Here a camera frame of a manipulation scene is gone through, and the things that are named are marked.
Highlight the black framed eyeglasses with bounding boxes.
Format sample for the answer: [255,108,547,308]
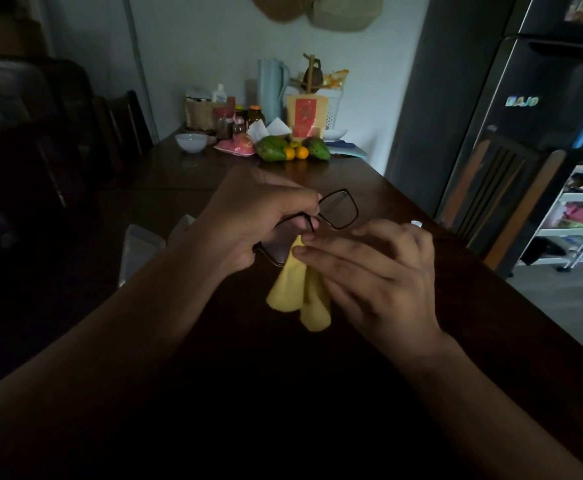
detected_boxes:
[253,189,360,268]

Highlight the white wall pipe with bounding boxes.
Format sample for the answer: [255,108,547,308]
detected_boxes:
[121,0,160,144]

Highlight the yellow snack bag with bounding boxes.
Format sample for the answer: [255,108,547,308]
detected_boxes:
[323,69,350,91]

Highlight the white bowl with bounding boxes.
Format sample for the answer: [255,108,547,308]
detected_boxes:
[175,133,208,154]

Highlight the wooden slatted chair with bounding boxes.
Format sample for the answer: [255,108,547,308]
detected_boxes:
[435,126,568,272]

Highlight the yellow cleaning cloth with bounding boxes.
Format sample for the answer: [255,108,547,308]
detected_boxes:
[266,235,332,332]

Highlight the person's left forearm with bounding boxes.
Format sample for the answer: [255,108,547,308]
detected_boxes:
[0,234,233,480]

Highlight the woven straw hat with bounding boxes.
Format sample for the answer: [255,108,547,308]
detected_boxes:
[249,0,318,23]

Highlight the light blue tray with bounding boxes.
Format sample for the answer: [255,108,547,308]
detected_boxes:
[325,141,368,160]

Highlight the brown woven basket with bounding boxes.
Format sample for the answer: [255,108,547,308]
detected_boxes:
[185,96,222,133]

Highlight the white shelf rack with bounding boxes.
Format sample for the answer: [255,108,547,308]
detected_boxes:
[515,165,583,272]

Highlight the person's right hand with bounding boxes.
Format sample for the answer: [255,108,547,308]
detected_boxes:
[291,219,453,371]

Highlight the beige cloth hat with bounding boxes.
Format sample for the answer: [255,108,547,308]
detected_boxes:
[307,0,385,32]

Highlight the person's left hand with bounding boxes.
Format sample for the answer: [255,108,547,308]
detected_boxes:
[179,165,322,276]

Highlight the red lidded jar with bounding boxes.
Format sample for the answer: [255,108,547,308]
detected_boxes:
[214,107,233,141]

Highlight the dark steel refrigerator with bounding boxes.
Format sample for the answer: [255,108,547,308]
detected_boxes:
[435,0,583,278]

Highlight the green mango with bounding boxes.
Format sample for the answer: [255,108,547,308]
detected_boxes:
[257,136,290,163]
[305,137,332,161]

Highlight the dark padded chair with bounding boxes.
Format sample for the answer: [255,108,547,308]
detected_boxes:
[0,56,100,215]

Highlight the pink plastic container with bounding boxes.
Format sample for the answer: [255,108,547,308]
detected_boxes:
[214,133,256,158]

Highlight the wooden ornament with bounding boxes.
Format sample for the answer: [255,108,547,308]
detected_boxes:
[300,54,325,94]

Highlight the light blue thermos jug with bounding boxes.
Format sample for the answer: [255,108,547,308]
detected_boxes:
[258,58,291,126]

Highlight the white plastic basket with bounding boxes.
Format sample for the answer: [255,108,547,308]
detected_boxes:
[284,85,345,131]

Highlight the person's right forearm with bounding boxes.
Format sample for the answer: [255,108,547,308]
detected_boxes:
[410,334,583,480]

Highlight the clear plastic case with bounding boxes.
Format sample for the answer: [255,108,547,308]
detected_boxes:
[118,214,196,288]

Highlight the dark wooden chair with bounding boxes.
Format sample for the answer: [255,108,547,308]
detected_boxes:
[92,90,155,173]

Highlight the yellow and red packet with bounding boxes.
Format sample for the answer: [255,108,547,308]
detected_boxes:
[285,95,328,141]

